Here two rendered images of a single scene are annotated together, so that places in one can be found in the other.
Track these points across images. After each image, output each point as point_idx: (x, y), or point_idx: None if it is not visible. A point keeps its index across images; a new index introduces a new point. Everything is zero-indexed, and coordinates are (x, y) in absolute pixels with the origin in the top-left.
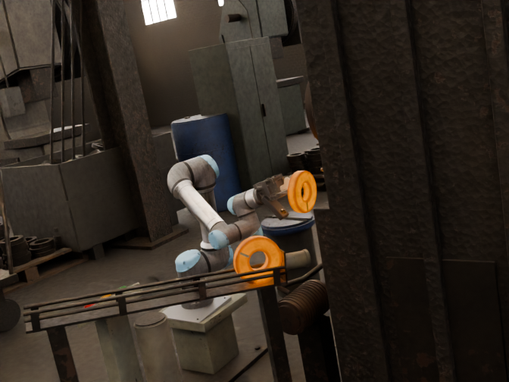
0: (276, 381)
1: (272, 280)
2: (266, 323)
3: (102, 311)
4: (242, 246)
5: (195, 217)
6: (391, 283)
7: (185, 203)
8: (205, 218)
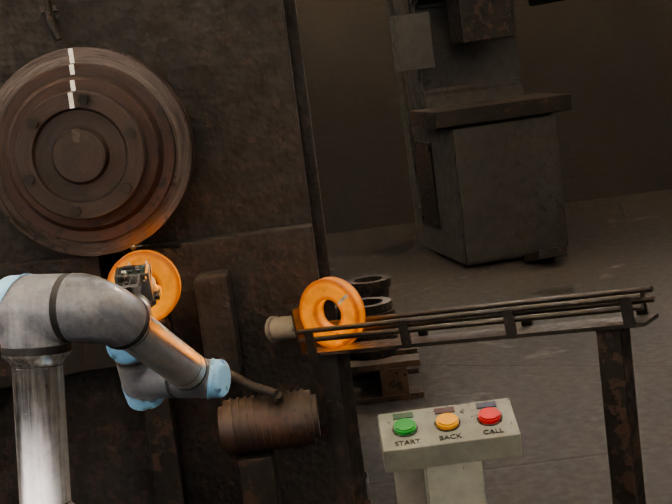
0: (364, 495)
1: (323, 348)
2: (354, 402)
3: (541, 329)
4: (349, 283)
5: (181, 357)
6: None
7: (165, 336)
8: (192, 349)
